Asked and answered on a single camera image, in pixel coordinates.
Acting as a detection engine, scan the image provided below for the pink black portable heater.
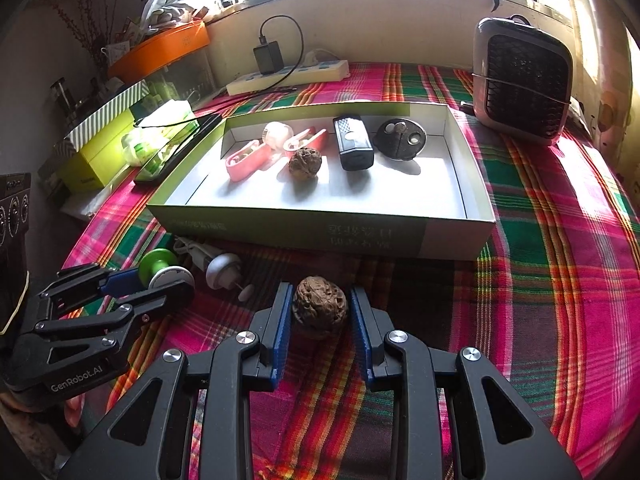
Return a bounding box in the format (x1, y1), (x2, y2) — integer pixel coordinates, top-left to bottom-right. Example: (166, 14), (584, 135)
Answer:
(472, 15), (573, 145)

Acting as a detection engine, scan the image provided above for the black remote control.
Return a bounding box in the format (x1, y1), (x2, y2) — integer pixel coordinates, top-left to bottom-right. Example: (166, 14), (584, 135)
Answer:
(134, 114), (222, 186)

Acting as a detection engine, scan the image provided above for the green white knob gadget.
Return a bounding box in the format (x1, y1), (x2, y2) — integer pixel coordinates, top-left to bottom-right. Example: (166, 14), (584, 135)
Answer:
(138, 248), (194, 289)

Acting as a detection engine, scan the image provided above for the white power strip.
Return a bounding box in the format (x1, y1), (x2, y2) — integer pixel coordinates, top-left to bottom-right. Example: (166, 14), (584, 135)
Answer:
(226, 60), (350, 96)

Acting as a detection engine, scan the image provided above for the red earbud case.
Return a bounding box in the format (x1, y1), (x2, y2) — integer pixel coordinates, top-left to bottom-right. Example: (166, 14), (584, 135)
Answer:
(283, 127), (329, 158)

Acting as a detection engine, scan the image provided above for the green white plastic package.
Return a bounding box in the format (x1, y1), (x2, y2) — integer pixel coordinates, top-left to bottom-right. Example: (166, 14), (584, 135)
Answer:
(122, 100), (198, 167)

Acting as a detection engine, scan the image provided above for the brown walnut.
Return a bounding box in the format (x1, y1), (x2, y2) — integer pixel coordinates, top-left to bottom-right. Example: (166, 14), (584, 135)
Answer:
(288, 148), (322, 181)
(292, 275), (348, 332)

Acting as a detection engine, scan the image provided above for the white round plug gadget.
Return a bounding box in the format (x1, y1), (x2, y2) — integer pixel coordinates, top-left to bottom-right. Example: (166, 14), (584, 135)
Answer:
(205, 252), (254, 302)

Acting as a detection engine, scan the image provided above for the black charger adapter with cable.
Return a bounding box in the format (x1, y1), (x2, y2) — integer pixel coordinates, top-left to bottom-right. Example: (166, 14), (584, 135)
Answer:
(253, 14), (305, 92)

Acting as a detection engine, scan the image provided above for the black rectangular device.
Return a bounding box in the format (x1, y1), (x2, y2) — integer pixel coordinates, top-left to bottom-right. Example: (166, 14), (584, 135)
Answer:
(333, 115), (374, 171)

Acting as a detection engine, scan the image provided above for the pink earbud case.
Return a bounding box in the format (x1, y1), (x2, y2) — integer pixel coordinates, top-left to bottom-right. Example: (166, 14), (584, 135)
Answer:
(226, 140), (272, 182)

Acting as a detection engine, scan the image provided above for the green white cardboard box tray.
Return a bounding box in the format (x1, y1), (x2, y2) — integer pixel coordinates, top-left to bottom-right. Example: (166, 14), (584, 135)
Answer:
(148, 102), (496, 260)

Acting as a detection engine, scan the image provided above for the yellow green gift box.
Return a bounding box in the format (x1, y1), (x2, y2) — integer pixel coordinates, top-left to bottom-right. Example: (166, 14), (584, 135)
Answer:
(53, 105), (141, 193)

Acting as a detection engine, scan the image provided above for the black round disc gadget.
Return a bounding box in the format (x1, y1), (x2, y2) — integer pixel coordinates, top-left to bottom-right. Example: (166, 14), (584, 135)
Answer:
(372, 118), (426, 160)

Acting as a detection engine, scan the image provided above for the orange storage box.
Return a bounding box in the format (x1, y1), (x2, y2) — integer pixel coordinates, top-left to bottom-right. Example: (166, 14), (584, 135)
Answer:
(107, 21), (209, 84)

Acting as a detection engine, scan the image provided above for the plaid pink green bedsheet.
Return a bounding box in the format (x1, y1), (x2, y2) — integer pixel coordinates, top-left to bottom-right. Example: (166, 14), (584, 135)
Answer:
(64, 63), (639, 479)

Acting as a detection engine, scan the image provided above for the white round small object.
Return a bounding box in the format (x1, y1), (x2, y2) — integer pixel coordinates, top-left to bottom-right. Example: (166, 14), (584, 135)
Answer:
(262, 122), (294, 152)

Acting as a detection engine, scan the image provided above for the patterned window curtain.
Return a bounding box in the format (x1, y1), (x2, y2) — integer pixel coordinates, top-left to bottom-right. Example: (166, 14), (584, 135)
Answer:
(560, 0), (640, 201)

